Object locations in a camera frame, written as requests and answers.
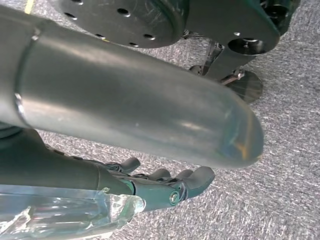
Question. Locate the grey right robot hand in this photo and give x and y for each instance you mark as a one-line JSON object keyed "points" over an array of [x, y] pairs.
{"points": [[124, 99]]}

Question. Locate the clear plastic wrap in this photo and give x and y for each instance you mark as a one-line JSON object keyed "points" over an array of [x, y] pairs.
{"points": [[62, 215]]}

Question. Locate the yellow floor tape line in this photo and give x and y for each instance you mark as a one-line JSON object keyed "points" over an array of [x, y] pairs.
{"points": [[29, 6]]}

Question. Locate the black robot foot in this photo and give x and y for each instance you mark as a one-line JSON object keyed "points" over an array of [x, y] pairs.
{"points": [[246, 86]]}

